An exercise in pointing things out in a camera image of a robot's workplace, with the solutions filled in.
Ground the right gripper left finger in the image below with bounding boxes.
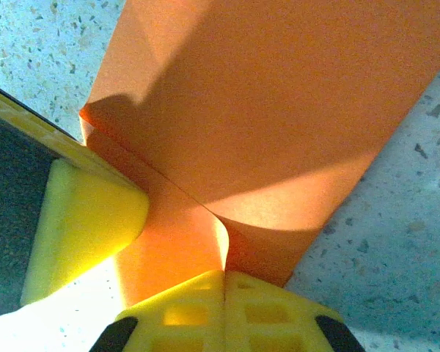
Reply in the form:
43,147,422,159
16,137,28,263
89,270,227,352

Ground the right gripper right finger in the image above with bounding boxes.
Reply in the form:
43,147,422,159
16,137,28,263
224,271,367,352

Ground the orange paper sheet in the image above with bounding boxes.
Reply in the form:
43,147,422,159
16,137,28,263
78,0,440,307

